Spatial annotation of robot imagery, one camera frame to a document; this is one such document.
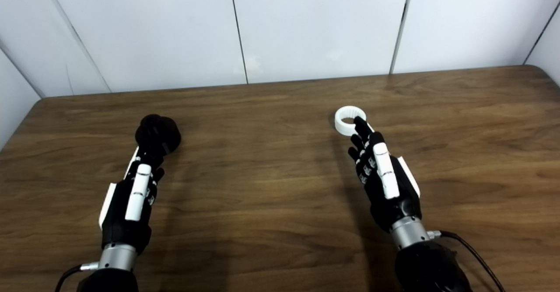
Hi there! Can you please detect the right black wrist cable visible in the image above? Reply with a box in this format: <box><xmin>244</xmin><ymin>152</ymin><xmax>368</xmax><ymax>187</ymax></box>
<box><xmin>427</xmin><ymin>230</ymin><xmax>506</xmax><ymax>292</ymax></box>

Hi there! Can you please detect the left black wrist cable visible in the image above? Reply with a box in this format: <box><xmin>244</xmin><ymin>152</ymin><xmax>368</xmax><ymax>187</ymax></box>
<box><xmin>55</xmin><ymin>261</ymin><xmax>99</xmax><ymax>292</ymax></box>

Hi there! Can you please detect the white toothed ring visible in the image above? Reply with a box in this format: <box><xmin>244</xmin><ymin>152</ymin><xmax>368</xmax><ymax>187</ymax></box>
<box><xmin>335</xmin><ymin>106</ymin><xmax>367</xmax><ymax>135</ymax></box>

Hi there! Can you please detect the round black part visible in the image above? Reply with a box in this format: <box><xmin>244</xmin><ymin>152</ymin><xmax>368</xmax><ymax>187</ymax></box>
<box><xmin>135</xmin><ymin>114</ymin><xmax>182</xmax><ymax>156</ymax></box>

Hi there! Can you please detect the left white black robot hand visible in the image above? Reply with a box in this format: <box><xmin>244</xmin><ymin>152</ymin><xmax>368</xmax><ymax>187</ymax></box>
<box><xmin>99</xmin><ymin>146</ymin><xmax>166</xmax><ymax>256</ymax></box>

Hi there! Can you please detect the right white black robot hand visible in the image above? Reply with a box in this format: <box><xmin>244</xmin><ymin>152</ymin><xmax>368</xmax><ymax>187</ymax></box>
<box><xmin>348</xmin><ymin>116</ymin><xmax>423</xmax><ymax>234</ymax></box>

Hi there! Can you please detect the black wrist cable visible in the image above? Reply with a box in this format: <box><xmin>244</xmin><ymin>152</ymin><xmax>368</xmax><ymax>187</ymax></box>
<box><xmin>427</xmin><ymin>230</ymin><xmax>506</xmax><ymax>292</ymax></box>
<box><xmin>55</xmin><ymin>261</ymin><xmax>99</xmax><ymax>292</ymax></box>

